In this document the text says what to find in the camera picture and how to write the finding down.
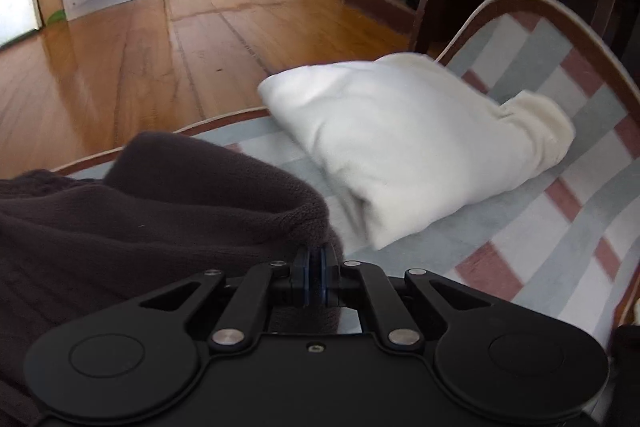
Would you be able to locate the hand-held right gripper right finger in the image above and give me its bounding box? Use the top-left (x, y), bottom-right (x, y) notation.
top-left (320, 243), bottom-right (493, 353)

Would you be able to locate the checkered rug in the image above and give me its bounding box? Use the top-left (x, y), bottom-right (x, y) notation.
top-left (52, 0), bottom-right (640, 358)

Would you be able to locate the cream folded sweater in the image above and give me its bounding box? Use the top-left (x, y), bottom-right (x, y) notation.
top-left (257, 52), bottom-right (576, 252)

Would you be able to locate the brown knit sweater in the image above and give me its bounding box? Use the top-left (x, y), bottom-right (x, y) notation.
top-left (0, 132), bottom-right (346, 427)

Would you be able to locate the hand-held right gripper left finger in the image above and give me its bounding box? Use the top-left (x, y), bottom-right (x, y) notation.
top-left (137, 247), bottom-right (315, 354)

